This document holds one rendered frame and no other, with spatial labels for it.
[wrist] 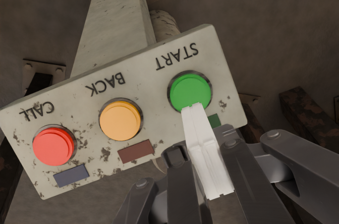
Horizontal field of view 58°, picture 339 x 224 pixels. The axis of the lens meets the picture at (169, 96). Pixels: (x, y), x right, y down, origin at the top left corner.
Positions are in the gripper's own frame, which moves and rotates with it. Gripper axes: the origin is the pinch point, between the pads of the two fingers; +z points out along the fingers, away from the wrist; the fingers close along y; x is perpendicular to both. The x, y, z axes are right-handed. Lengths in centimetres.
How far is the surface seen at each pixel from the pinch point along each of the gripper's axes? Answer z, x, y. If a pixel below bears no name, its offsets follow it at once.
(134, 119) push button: 11.6, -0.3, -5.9
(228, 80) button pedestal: 12.7, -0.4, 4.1
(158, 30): 58, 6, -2
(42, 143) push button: 11.7, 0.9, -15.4
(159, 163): 25.6, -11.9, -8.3
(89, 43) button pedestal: 25.6, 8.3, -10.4
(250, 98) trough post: 86, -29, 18
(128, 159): 12.5, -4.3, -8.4
